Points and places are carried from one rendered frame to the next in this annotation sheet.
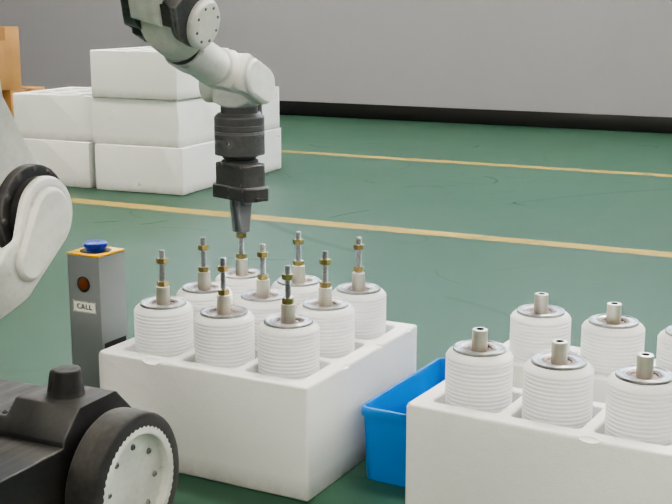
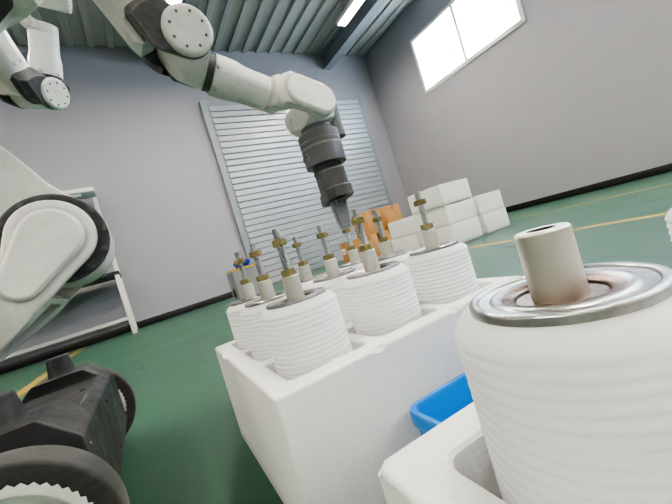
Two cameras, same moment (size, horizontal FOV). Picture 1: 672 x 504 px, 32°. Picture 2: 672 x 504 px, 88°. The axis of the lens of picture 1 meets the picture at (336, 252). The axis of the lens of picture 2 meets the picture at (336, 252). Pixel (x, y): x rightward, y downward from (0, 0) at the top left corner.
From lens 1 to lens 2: 1.51 m
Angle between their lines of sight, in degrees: 35
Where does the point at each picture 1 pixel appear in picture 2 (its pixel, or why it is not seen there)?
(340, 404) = (379, 405)
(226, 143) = (306, 157)
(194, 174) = (461, 235)
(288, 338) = (275, 321)
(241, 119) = (308, 132)
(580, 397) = not seen: outside the picture
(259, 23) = (500, 177)
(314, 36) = (525, 174)
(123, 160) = not seen: hidden behind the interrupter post
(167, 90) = (439, 202)
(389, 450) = not seen: hidden behind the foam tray
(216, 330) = (246, 320)
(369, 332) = (449, 294)
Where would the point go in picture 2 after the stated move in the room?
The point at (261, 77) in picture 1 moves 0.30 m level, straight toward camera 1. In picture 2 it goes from (310, 89) to (176, 28)
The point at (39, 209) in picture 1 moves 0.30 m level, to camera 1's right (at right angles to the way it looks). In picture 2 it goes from (20, 230) to (113, 144)
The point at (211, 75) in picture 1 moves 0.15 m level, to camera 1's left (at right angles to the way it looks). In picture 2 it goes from (252, 95) to (205, 129)
